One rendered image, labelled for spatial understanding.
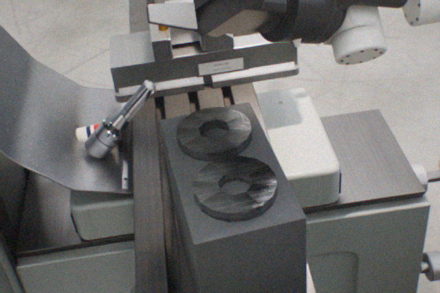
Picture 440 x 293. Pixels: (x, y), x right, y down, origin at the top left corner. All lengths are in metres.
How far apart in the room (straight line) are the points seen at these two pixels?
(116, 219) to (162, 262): 0.31
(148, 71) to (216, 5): 0.45
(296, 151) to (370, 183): 0.17
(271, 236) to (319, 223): 0.57
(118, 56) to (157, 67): 0.08
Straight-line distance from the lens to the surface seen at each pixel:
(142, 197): 0.97
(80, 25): 3.57
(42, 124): 1.18
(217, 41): 1.15
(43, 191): 1.35
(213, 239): 0.64
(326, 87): 2.82
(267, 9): 0.70
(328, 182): 1.17
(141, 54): 1.18
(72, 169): 1.13
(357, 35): 0.80
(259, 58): 1.18
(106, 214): 1.16
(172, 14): 0.74
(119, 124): 1.11
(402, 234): 1.32
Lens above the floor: 1.59
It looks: 38 degrees down
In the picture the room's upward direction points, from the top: 6 degrees counter-clockwise
